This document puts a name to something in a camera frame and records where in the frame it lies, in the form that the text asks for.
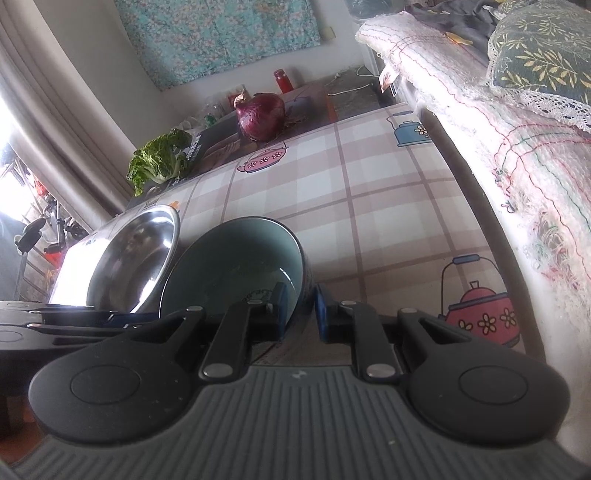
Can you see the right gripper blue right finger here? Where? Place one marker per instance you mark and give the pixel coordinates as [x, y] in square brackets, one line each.
[357, 325]

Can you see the beige curtain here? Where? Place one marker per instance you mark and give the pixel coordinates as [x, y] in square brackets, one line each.
[62, 131]

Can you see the dark leaf pattern pillow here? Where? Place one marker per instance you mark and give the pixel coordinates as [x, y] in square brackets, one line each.
[539, 59]

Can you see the red thermos bottle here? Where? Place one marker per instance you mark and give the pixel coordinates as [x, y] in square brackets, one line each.
[283, 81]

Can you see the white folded quilt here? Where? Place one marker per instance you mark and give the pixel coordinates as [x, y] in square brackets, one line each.
[533, 170]

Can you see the teal floral wall cloth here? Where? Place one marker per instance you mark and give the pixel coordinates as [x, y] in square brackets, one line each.
[180, 41]

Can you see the plaid teapot print tablecloth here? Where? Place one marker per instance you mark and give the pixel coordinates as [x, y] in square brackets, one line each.
[385, 207]

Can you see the purple red cabbage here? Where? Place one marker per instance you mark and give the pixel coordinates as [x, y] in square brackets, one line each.
[260, 117]

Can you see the teal ceramic bowl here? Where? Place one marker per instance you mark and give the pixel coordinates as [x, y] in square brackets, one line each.
[242, 259]

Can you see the green napa cabbage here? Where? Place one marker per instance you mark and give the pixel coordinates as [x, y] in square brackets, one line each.
[159, 160]

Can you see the deep stainless steel bowl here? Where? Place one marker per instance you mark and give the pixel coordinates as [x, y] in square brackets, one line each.
[135, 262]

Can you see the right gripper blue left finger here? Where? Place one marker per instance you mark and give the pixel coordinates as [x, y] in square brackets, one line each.
[246, 323]

